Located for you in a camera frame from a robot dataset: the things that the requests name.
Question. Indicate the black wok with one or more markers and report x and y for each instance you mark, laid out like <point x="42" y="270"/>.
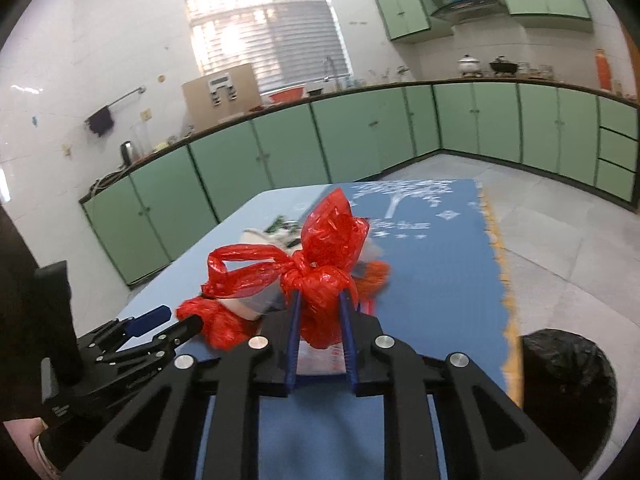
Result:
<point x="501" y="66"/>

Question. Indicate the white crumpled wrapper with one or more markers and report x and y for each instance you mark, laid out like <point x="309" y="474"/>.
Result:
<point x="270" y="232"/>

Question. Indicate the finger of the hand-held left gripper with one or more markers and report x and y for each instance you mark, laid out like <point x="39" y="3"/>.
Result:
<point x="185" y="327"/>
<point x="150" y="317"/>

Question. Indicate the cardboard box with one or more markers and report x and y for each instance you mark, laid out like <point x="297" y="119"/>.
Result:
<point x="200" y="105"/>

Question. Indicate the wall towel rail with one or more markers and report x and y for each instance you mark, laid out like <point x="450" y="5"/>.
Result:
<point x="125" y="97"/>

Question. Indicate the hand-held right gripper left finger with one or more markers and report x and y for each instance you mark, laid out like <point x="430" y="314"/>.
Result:
<point x="295" y="340"/>

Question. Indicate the kitchen faucet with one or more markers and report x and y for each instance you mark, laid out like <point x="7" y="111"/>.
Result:
<point x="327" y="72"/>

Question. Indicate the person's left forearm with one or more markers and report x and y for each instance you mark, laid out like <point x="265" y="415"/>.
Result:
<point x="20" y="445"/>

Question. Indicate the white cooking pot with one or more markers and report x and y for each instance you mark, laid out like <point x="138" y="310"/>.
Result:
<point x="469" y="66"/>

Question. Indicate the red plastic bag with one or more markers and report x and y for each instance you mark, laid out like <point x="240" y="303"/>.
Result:
<point x="325" y="240"/>

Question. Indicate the red basin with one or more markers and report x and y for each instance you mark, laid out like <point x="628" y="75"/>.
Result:
<point x="286" y="94"/>

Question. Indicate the green base kitchen cabinets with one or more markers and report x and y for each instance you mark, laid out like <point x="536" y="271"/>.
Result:
<point x="225" y="160"/>

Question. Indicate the person's dark clothing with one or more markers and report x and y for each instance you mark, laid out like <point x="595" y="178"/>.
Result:
<point x="15" y="310"/>

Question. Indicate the window with blinds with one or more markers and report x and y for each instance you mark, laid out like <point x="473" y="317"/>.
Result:
<point x="260" y="35"/>

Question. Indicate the orange thermos flask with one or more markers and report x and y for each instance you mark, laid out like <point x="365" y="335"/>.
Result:
<point x="602" y="70"/>

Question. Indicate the black lined waste bin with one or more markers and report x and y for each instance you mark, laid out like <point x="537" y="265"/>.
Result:
<point x="565" y="400"/>

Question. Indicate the purple towel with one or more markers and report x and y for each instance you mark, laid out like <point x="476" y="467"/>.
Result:
<point x="101" y="121"/>

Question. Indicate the orange foam net sleeve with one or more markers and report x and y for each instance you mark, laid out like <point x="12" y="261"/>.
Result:
<point x="375" y="275"/>

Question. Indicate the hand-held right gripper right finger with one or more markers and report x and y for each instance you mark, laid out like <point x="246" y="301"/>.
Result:
<point x="349" y="345"/>

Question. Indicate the electric kettle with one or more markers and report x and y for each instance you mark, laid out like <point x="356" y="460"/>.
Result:
<point x="128" y="154"/>

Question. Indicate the green wall kitchen cabinets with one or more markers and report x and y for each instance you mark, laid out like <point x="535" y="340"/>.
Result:
<point x="400" y="10"/>

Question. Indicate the range hood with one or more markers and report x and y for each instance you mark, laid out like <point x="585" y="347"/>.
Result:
<point x="467" y="9"/>

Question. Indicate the clear measuring jug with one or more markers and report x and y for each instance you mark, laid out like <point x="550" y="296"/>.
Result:
<point x="141" y="140"/>

